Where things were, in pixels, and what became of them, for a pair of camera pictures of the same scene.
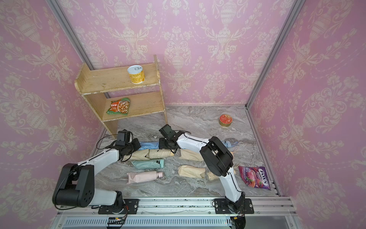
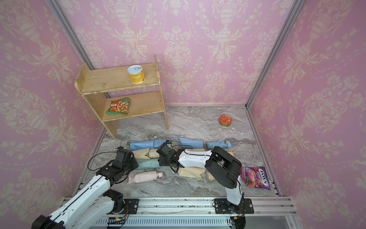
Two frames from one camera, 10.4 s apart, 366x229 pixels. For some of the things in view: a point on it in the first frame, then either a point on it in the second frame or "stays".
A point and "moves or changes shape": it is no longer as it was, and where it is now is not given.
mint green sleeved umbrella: [147, 164] stays
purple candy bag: [255, 177] stays
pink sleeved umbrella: [137, 177] stays
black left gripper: [137, 145] to [133, 160]
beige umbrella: [211, 176] moves or changes shape
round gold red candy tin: [225, 120] stays
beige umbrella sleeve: [140, 155] stays
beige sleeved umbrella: [188, 171] stays
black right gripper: [161, 144] to [162, 162]
